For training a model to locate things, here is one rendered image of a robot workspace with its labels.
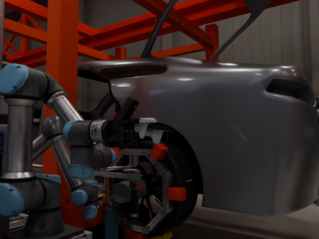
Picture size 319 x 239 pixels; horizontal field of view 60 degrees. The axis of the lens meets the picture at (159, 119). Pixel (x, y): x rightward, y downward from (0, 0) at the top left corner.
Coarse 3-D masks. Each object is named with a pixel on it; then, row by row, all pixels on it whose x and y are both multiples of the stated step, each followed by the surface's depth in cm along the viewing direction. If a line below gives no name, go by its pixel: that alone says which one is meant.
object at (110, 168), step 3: (129, 156) 189; (129, 159) 189; (129, 162) 189; (123, 165) 183; (126, 165) 184; (129, 165) 186; (132, 165) 187; (102, 168) 177; (105, 168) 176; (108, 168) 176; (111, 168) 176; (114, 168) 177; (117, 168) 178; (120, 168) 179
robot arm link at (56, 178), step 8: (40, 176) 108; (48, 176) 109; (56, 176) 111; (48, 184) 108; (56, 184) 111; (48, 192) 107; (56, 192) 111; (48, 200) 107; (56, 200) 111; (40, 208) 107; (48, 208) 108
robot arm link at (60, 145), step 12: (48, 120) 138; (60, 120) 142; (48, 132) 135; (60, 132) 137; (60, 144) 136; (60, 156) 134; (60, 168) 136; (72, 180) 133; (72, 192) 133; (84, 192) 133
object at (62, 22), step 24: (48, 0) 204; (72, 0) 203; (48, 24) 202; (72, 24) 202; (48, 48) 200; (72, 48) 202; (48, 72) 199; (72, 72) 201; (72, 96) 200; (48, 168) 192; (72, 216) 195
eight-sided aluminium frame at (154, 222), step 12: (120, 156) 194; (156, 168) 177; (108, 180) 200; (168, 180) 171; (108, 192) 199; (108, 204) 198; (168, 204) 171; (120, 216) 192; (156, 216) 174; (132, 228) 185; (144, 228) 179
